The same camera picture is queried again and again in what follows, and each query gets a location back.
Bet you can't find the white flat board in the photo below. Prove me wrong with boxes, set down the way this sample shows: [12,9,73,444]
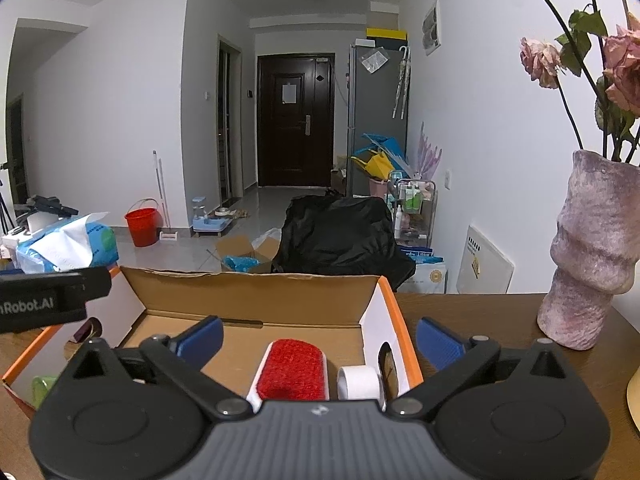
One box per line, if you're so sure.
[456,224,516,294]

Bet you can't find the white mop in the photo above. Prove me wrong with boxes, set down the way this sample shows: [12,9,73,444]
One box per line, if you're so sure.
[151,149,179,242]

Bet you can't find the clear plastic bag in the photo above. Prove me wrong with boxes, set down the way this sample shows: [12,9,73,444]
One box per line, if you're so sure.
[360,49,390,73]

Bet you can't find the black cloth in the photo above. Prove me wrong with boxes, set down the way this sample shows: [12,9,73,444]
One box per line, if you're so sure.
[274,194,417,292]

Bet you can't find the red cardboard box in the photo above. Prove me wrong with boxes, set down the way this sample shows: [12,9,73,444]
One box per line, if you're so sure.
[1,266,425,418]

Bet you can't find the white plastic bag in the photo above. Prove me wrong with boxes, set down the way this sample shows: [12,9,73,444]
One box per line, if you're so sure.
[251,227,283,253]

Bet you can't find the trolley cart with bottles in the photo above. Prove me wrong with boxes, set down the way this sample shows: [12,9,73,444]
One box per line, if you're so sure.
[386,170,439,242]

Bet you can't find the dark wooden door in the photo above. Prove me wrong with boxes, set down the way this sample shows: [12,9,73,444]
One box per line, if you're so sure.
[256,53,335,188]

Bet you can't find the bunch of dried pink roses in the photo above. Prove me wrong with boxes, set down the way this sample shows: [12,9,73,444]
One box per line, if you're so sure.
[440,0,640,163]

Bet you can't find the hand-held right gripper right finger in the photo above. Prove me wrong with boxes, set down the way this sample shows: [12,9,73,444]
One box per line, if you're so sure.
[384,316,569,419]

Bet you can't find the folded umbrella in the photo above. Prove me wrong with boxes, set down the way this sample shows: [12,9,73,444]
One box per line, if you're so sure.
[392,45,412,121]

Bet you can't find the interior door frame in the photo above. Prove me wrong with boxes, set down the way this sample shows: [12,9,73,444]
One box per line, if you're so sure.
[217,34,244,202]

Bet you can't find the white wall panel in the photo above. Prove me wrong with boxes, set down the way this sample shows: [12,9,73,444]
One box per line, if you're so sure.
[421,0,443,57]

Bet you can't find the grey cabinet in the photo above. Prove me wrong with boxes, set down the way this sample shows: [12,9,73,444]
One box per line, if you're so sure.
[347,37,410,198]

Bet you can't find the red and white lint brush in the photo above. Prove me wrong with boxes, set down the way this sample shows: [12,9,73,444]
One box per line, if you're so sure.
[246,338,331,413]

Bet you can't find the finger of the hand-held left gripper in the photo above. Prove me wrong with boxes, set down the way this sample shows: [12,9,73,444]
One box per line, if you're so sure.
[75,266,112,307]

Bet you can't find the blue tissue pack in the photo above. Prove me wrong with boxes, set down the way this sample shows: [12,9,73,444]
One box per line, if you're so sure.
[14,211,120,273]

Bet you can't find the yellow bag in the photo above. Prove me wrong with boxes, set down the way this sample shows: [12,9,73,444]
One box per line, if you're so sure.
[349,151,391,178]

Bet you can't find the clear food container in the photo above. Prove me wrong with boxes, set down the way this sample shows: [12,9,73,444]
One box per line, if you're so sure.
[0,230,26,261]

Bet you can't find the pink ceramic vase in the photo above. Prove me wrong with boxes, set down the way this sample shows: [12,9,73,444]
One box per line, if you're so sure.
[536,150,640,351]

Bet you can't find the purple decorative feathers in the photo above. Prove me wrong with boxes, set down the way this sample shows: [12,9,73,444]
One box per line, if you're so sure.
[412,121,443,181]

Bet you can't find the red bucket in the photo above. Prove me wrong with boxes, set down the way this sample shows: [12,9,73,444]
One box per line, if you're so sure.
[124,198,162,248]

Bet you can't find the white tape roll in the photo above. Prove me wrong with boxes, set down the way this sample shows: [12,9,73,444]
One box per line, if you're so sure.
[336,366,386,411]

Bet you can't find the blue pet water dispenser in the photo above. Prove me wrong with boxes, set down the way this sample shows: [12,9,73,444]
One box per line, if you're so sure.
[191,195,234,234]

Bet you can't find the yellow and black box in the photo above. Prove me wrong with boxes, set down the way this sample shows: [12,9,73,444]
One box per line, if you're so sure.
[365,27,409,49]

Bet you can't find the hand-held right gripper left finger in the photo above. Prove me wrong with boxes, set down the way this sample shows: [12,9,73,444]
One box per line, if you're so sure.
[71,315,254,417]

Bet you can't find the blue plastic bag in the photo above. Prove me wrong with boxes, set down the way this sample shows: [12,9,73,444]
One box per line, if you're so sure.
[222,255,260,273]

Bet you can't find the open brown cardboard box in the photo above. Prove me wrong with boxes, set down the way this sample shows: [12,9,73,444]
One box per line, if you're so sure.
[215,234,282,275]

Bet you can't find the white sack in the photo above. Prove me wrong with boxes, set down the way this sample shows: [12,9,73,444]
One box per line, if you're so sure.
[399,255,447,294]

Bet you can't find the white paper roll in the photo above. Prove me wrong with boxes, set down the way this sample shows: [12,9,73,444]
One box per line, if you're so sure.
[27,212,68,235]

